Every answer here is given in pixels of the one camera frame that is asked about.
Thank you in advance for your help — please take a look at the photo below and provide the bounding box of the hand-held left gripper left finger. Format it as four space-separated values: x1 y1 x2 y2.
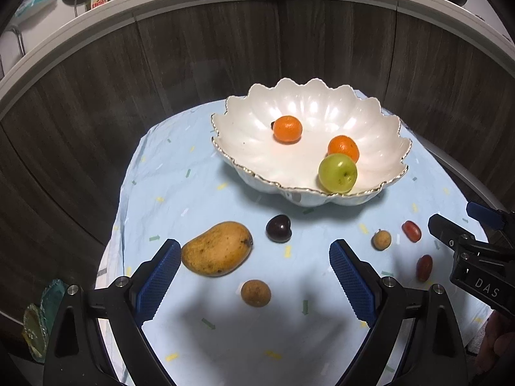
42 238 183 386

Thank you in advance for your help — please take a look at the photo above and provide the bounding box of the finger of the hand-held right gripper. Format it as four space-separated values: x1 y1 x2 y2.
467 202 515 246
428 214 477 268

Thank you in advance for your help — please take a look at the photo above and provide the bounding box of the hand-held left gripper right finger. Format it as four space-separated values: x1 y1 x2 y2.
329 239 469 386

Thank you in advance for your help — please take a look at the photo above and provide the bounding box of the red jujube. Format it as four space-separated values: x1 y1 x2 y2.
416 254 434 282
402 220 422 244

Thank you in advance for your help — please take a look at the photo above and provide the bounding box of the yellow mango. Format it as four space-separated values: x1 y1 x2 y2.
181 221 254 277

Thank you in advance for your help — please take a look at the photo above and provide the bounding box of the dark purple plum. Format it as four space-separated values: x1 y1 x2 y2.
266 215 293 244

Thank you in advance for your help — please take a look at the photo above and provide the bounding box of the brown longan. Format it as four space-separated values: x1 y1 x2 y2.
371 229 392 252
240 280 272 308

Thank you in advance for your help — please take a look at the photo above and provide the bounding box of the green apple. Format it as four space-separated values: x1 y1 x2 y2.
318 153 358 194

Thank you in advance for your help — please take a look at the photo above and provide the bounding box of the large orange mandarin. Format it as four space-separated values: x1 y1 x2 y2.
327 135 360 163

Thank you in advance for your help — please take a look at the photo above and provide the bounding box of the white scalloped ceramic bowl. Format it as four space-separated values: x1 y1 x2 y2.
211 78 413 207

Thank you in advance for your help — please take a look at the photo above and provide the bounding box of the small orange mandarin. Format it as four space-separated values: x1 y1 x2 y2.
273 115 303 143

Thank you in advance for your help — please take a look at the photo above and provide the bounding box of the person's right hand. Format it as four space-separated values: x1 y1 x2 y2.
477 311 515 371

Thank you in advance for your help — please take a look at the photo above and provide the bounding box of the light blue patterned tablecloth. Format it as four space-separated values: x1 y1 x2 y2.
94 90 497 386

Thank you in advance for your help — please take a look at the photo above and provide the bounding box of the teal glass dish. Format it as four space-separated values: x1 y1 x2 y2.
40 279 69 322

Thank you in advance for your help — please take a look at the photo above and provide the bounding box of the yellow-green glass dish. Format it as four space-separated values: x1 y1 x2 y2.
22 303 51 362

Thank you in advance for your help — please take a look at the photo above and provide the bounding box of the chrome kitchen faucet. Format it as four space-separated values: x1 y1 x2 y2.
8 24 25 56

